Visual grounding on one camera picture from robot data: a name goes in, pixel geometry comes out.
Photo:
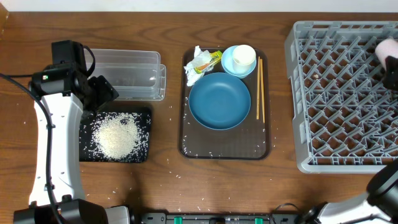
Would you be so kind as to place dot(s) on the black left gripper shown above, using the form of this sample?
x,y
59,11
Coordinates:
x,y
105,92

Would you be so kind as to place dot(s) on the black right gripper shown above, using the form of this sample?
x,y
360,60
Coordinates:
x,y
392,83

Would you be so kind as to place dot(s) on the pink cup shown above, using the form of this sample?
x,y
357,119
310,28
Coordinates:
x,y
386,48

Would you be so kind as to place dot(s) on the pile of white rice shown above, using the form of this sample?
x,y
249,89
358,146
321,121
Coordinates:
x,y
116,135

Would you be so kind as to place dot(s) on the dark blue plate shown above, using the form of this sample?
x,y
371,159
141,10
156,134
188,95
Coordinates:
x,y
219,101

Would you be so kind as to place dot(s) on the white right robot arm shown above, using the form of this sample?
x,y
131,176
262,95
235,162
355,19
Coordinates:
x,y
367,202

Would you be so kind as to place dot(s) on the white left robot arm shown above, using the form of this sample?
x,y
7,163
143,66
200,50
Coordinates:
x,y
57,195

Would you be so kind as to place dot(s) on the black waste tray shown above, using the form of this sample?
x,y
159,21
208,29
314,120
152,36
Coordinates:
x,y
118,133

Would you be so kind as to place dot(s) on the grey dishwasher rack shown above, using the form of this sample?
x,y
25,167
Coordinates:
x,y
313,46

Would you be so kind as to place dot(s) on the clear plastic bin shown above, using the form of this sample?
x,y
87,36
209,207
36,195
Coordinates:
x,y
136,75

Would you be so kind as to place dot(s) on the crumpled plastic snack wrapper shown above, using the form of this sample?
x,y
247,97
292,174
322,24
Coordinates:
x,y
202,62

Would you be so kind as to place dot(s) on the right wooden chopstick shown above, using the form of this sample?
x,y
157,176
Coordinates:
x,y
262,89

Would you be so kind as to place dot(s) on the wooden chopstick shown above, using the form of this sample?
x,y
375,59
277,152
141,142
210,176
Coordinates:
x,y
262,89
258,88

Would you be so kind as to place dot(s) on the light blue bowl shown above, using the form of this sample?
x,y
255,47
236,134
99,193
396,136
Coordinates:
x,y
227,63

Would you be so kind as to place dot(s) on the left wooden chopstick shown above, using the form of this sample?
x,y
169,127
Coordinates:
x,y
258,88

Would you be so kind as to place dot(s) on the cream white cup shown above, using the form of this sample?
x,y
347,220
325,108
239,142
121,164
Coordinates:
x,y
243,58

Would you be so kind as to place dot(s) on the dark brown serving tray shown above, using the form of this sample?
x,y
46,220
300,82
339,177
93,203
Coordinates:
x,y
249,140

